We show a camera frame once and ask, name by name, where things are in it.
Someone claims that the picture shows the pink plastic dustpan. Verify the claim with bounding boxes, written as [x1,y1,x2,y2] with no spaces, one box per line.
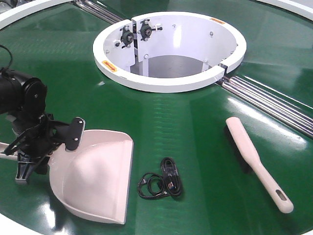
[0,129,134,225]

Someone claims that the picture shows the orange warning sticker front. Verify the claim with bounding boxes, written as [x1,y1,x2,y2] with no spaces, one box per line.
[102,60,118,72]

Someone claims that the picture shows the green conveyor belt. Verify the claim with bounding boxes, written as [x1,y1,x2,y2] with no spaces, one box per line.
[0,3,313,235]

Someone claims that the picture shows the black bearing mount right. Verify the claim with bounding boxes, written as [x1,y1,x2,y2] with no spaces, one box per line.
[139,19,163,42]

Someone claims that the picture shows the steel rollers right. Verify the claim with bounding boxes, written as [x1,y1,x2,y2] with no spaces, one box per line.
[217,76,313,138]

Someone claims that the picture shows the steel rollers top left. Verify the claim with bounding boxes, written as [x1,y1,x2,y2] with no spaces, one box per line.
[73,0,124,24]

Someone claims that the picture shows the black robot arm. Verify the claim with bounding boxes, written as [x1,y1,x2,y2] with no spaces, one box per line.
[0,66,85,185]

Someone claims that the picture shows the orange warning sticker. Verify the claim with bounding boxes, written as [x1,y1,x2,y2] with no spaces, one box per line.
[102,60,118,72]
[210,18,225,24]

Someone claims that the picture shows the black bearing mount left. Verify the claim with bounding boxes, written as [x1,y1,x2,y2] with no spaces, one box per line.
[120,25,134,48]

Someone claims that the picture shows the orange warning sticker back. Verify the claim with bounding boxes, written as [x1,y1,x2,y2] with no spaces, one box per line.
[210,18,225,24]

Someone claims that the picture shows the black USB cable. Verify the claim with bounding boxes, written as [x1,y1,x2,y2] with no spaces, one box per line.
[136,157,183,199]

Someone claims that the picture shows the white outer rim bottom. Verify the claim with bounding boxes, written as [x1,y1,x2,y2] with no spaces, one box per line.
[0,214,42,235]

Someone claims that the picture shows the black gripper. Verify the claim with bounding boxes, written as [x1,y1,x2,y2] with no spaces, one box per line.
[3,111,85,184]

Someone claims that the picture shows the white outer rim right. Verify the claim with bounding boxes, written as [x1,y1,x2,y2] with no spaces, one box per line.
[257,0,313,21]

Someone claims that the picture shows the beige hand brush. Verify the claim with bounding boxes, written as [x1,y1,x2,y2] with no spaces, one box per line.
[225,117,294,213]

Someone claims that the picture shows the white outer rim left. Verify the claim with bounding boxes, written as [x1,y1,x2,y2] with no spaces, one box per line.
[0,0,70,29]

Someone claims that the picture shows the white inner conveyor ring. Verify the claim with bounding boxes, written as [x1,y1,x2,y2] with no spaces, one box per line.
[92,11,247,94]

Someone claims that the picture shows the white rim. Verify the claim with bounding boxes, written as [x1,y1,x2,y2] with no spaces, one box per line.
[0,214,42,235]
[257,0,313,21]
[0,0,70,29]

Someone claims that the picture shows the black bearing mount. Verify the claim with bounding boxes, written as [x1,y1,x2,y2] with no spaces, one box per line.
[139,19,163,42]
[120,25,134,48]

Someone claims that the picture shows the steel rollers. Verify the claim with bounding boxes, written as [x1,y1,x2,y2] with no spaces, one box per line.
[217,76,313,138]
[73,0,124,24]

